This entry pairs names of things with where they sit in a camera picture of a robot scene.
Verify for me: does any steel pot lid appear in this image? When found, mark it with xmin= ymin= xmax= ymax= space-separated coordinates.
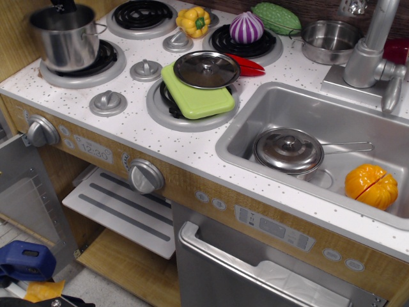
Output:
xmin=173 ymin=51 xmax=241 ymax=90

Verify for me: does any orange toy pumpkin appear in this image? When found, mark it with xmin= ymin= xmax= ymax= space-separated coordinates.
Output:
xmin=344 ymin=164 xmax=399 ymax=210

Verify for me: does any yellow cloth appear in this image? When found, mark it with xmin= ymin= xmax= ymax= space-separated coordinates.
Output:
xmin=24 ymin=280 xmax=65 ymax=303

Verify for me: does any left oven control knob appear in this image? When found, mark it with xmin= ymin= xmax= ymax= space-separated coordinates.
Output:
xmin=27 ymin=114 xmax=60 ymax=147

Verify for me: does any yellow toy bell pepper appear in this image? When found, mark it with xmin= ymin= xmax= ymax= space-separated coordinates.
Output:
xmin=176 ymin=6 xmax=211 ymax=38

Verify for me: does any front right stove burner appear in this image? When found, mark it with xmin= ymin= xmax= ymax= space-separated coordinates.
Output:
xmin=146 ymin=79 xmax=240 ymax=132

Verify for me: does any purple striped toy onion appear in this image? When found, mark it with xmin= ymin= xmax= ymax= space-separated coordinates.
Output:
xmin=229 ymin=12 xmax=265 ymax=44

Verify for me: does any red toy chili pepper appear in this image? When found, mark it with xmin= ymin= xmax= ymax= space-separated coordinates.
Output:
xmin=227 ymin=54 xmax=265 ymax=77

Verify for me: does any middle stovetop silver knob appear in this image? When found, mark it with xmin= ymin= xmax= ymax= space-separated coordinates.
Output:
xmin=130 ymin=59 xmax=162 ymax=83

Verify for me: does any red cup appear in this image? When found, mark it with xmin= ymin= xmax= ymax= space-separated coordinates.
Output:
xmin=383 ymin=38 xmax=408 ymax=65

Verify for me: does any front left stove burner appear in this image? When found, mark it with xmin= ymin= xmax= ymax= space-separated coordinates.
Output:
xmin=40 ymin=40 xmax=127 ymax=90

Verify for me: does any right oven control knob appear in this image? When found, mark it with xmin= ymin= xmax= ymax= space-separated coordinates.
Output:
xmin=128 ymin=159 xmax=165 ymax=194

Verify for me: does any open oven door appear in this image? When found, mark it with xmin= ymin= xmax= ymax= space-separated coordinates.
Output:
xmin=1 ymin=135 xmax=77 ymax=277

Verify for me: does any blue clamp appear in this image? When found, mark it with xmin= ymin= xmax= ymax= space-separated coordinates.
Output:
xmin=1 ymin=240 xmax=57 ymax=281

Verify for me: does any rear stovetop silver knob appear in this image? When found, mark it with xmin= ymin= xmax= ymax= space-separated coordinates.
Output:
xmin=204 ymin=8 xmax=219 ymax=28

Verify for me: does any white oven rack shelf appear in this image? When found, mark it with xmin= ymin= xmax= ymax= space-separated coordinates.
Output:
xmin=63 ymin=168 xmax=175 ymax=259

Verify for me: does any back stovetop silver knob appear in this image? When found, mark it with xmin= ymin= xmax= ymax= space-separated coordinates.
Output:
xmin=162 ymin=30 xmax=194 ymax=53

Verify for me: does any back left stove burner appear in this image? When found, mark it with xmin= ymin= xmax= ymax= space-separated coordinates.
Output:
xmin=106 ymin=1 xmax=177 ymax=40

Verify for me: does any green toy bitter gourd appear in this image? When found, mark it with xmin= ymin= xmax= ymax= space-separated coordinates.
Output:
xmin=251 ymin=2 xmax=302 ymax=35

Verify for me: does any tall steel stock pot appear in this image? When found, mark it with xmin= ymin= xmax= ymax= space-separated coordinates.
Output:
xmin=29 ymin=4 xmax=105 ymax=72

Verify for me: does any green plastic cutting board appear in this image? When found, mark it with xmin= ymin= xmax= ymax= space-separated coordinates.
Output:
xmin=161 ymin=63 xmax=236 ymax=120

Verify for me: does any silver dishwasher door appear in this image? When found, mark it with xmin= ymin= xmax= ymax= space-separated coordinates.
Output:
xmin=172 ymin=203 xmax=388 ymax=306

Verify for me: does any small steel pot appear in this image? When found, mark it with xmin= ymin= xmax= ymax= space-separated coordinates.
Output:
xmin=288 ymin=20 xmax=364 ymax=65

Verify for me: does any front stovetop silver knob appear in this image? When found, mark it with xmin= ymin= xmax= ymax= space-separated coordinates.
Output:
xmin=89 ymin=90 xmax=127 ymax=117

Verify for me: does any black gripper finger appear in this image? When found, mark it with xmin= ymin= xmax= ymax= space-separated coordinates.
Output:
xmin=51 ymin=0 xmax=77 ymax=13

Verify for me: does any stovetop silver knob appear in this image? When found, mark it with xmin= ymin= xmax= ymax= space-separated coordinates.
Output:
xmin=89 ymin=90 xmax=127 ymax=117
xmin=130 ymin=59 xmax=162 ymax=83
xmin=204 ymin=8 xmax=219 ymax=28
xmin=162 ymin=30 xmax=194 ymax=53

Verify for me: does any silver toy faucet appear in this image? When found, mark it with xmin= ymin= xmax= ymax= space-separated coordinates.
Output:
xmin=321 ymin=1 xmax=407 ymax=114

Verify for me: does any lidded steel saucepan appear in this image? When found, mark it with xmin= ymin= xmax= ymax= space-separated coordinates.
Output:
xmin=252 ymin=127 xmax=374 ymax=181

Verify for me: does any back right stove burner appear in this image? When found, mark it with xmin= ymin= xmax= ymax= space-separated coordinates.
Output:
xmin=202 ymin=24 xmax=283 ymax=67

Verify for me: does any oven control knob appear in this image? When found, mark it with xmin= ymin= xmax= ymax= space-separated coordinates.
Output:
xmin=27 ymin=114 xmax=60 ymax=147
xmin=128 ymin=159 xmax=165 ymax=194

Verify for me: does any stove burner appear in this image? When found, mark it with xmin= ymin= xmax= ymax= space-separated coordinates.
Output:
xmin=202 ymin=24 xmax=283 ymax=67
xmin=146 ymin=79 xmax=240 ymax=132
xmin=40 ymin=40 xmax=127 ymax=90
xmin=106 ymin=1 xmax=177 ymax=40

